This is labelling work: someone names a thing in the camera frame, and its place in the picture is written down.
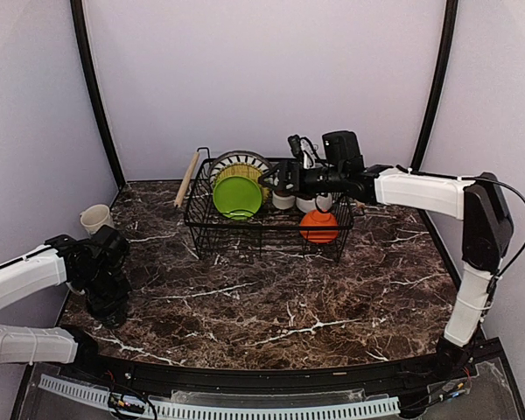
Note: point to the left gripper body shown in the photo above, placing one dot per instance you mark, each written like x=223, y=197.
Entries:
x=108, y=293

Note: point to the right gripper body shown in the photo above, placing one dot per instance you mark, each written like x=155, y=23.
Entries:
x=293, y=167

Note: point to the white brown-band cup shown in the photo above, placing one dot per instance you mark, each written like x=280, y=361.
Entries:
x=283, y=200

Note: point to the floral white tall cup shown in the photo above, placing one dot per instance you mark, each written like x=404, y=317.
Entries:
x=95, y=217

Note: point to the dark green mug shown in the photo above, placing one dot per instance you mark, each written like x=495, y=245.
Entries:
x=114, y=320

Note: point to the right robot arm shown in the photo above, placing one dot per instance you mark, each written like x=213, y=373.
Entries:
x=476, y=201

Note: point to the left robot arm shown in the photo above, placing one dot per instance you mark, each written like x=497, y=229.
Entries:
x=91, y=267

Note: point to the yellow woven plate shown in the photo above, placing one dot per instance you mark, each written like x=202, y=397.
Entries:
x=250, y=171

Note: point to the green plastic plate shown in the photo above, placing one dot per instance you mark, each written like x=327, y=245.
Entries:
x=237, y=198

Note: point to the blue striped white plate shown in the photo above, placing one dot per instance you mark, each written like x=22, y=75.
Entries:
x=233, y=157

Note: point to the white ceramic bowl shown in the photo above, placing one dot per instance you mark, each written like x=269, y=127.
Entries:
x=322, y=202

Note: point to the orange bowl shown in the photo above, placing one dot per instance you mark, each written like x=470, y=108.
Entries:
x=319, y=228

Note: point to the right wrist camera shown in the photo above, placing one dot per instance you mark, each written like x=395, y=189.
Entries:
x=304, y=151

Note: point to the black wire dish rack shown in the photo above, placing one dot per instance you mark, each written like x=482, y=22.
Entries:
x=269, y=230

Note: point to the left wooden rack handle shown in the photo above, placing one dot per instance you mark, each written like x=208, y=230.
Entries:
x=178, y=202

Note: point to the white cable duct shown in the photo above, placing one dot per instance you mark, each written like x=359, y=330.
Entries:
x=181, y=404

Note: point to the black front rail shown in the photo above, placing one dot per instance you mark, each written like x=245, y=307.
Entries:
x=395, y=377

